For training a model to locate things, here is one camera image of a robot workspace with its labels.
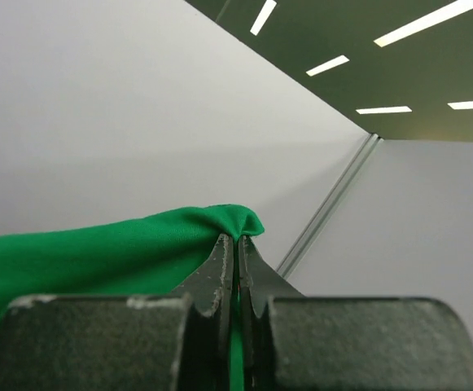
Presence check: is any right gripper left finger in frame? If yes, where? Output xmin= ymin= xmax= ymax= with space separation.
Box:
xmin=0 ymin=235 xmax=234 ymax=390

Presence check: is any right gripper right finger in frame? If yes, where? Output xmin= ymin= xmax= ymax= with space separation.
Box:
xmin=238 ymin=236 xmax=473 ymax=390

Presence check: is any green t shirt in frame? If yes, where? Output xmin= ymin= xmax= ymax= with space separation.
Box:
xmin=0 ymin=204 xmax=264 ymax=390

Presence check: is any right aluminium frame post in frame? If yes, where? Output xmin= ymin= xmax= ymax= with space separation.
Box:
xmin=276 ymin=134 xmax=382 ymax=279

